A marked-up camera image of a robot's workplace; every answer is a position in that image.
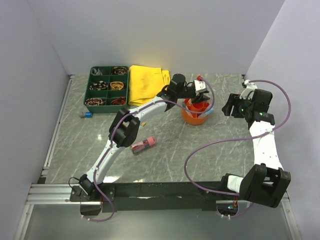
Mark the clear tube blue cap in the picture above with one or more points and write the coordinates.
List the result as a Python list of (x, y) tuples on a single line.
[(208, 112)]

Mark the dark brown rolled tie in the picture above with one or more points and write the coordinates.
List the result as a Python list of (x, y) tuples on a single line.
[(119, 70)]

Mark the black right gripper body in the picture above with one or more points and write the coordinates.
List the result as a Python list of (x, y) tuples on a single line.
[(241, 106)]

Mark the orange navy rolled tie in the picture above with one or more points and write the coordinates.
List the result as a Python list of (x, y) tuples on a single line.
[(118, 101)]

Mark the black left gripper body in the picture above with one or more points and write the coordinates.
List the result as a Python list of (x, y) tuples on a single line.
[(187, 93)]

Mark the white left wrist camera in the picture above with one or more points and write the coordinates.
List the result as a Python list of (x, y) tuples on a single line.
[(200, 85)]

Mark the orange round divided container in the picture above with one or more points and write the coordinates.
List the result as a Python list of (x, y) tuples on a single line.
[(196, 109)]

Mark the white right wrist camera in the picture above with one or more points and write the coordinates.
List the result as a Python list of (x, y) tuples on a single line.
[(248, 90)]

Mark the yellow black rolled tie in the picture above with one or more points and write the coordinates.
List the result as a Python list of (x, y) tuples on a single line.
[(117, 86)]

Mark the green compartment tray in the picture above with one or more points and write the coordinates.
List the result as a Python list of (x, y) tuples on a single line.
[(107, 89)]

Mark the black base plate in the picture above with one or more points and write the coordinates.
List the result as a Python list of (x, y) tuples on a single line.
[(143, 196)]

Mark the black white rolled tie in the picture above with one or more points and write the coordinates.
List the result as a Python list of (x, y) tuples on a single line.
[(98, 86)]

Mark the blue grey cylinder object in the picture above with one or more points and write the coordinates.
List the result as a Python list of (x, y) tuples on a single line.
[(85, 114)]

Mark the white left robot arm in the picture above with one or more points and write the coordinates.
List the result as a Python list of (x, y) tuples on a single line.
[(125, 126)]

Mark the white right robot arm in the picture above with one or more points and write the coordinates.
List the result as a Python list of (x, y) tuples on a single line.
[(267, 181)]

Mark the aluminium rail frame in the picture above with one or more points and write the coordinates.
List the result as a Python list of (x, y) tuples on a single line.
[(55, 194)]

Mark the grey rolled item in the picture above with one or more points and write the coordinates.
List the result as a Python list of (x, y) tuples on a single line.
[(96, 72)]

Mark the yellow folded cloth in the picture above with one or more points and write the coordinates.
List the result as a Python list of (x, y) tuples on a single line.
[(145, 83)]

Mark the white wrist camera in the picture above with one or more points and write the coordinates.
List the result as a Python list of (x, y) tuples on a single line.
[(200, 85), (248, 90)]

